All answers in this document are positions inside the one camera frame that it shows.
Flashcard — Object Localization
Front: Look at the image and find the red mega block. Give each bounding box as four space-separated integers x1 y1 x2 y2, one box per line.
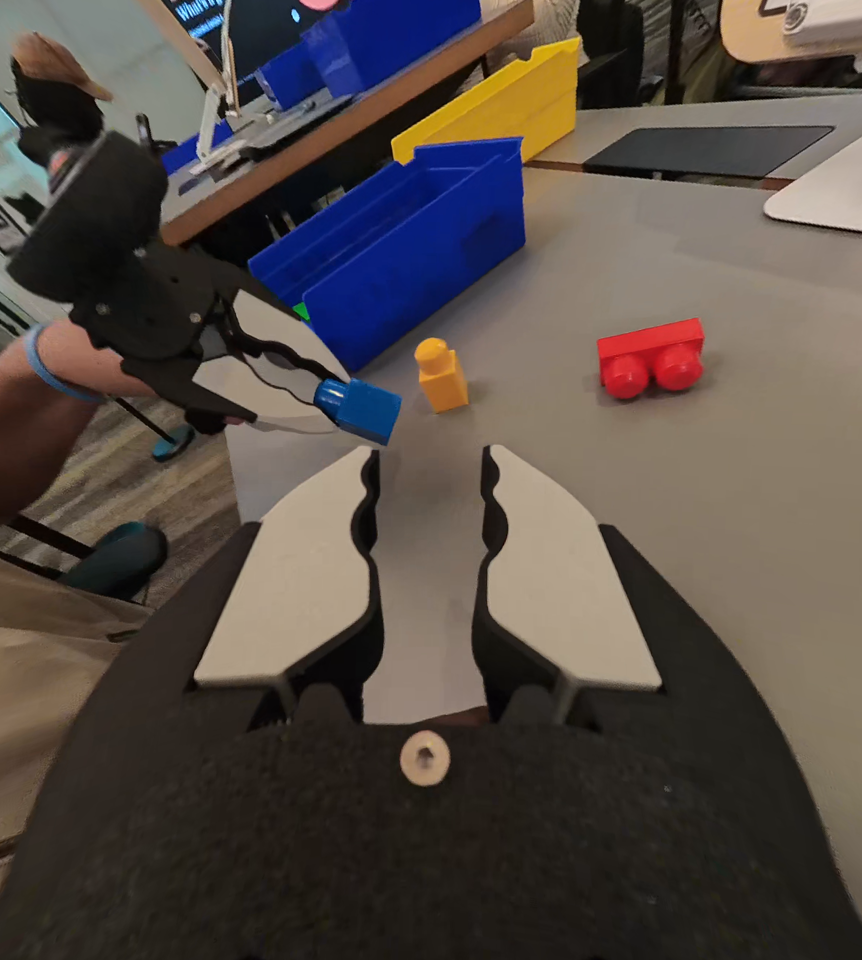
596 317 708 402

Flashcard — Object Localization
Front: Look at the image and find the person's left forearm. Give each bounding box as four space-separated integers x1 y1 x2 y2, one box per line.
0 323 154 529

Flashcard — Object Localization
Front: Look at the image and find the wooden table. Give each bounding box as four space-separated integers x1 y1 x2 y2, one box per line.
158 0 537 249

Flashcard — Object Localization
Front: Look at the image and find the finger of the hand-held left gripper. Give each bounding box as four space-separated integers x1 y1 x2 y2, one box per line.
191 353 345 438
226 288 352 385

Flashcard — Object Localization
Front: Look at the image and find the white board stand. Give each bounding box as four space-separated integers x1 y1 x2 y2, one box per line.
763 53 862 241

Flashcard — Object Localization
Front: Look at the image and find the blue wristband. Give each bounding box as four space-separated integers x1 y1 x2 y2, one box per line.
26 321 108 405

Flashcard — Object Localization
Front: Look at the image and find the black flat panel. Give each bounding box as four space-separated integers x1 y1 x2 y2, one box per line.
581 125 837 180

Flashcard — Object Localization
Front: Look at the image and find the blue storage bin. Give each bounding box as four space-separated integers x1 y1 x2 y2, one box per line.
247 137 528 376
158 0 484 177

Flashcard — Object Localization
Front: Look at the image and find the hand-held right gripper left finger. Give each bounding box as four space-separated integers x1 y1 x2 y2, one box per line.
193 446 385 691

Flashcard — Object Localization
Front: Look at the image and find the yellow storage bin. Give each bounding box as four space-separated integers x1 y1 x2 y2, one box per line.
391 36 583 166

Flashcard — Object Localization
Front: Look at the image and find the blue mega block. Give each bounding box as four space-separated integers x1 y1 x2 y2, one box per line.
313 377 403 447

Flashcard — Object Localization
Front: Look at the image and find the person's beige jacket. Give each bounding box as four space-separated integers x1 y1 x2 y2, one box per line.
0 480 154 919

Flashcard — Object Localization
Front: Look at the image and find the orange mega block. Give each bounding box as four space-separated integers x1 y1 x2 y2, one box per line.
413 338 471 414

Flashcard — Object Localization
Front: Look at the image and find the dark display screen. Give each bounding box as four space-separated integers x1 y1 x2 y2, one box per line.
161 0 345 79

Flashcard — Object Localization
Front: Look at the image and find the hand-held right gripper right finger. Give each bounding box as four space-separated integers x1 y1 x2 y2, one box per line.
472 444 664 694

